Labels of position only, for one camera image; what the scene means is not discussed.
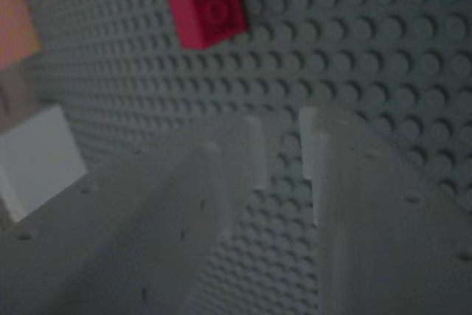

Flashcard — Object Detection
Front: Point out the red Lego brick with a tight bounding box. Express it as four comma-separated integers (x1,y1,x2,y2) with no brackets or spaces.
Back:
166,0,249,50

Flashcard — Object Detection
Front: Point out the grey studded Lego baseplate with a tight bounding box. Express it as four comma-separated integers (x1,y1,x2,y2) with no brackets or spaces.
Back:
18,0,472,315

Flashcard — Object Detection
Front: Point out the white block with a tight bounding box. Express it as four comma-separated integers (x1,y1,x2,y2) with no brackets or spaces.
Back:
0,104,89,224

